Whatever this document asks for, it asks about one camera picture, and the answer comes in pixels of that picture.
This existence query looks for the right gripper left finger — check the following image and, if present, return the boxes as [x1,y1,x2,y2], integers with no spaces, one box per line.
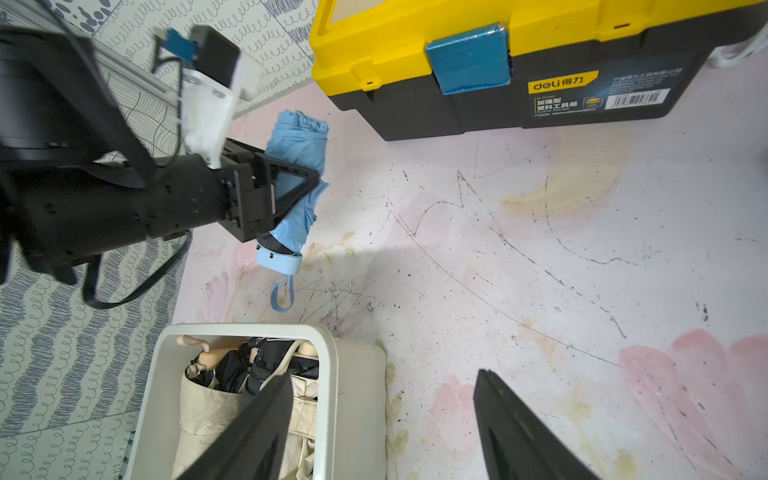
[180,375,293,480]

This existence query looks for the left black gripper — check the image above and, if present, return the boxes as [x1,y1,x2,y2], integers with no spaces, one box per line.
[219,139,320,243]

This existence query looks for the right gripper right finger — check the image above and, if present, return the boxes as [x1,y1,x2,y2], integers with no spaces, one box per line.
[473,369,598,480]

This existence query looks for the beige umbrella black lining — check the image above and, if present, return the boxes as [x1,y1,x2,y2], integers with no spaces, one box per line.
[241,338,320,479]

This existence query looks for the white plastic storage box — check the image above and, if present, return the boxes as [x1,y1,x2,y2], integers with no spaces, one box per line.
[125,323,386,479]

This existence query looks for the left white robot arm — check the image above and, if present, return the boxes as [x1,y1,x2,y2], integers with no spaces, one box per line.
[1,25,327,310]

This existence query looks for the yellow black toolbox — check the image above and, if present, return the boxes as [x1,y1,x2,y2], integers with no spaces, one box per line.
[310,1,767,141]

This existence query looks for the pink floral table mat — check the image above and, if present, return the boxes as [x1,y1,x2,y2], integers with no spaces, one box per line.
[173,54,767,479]

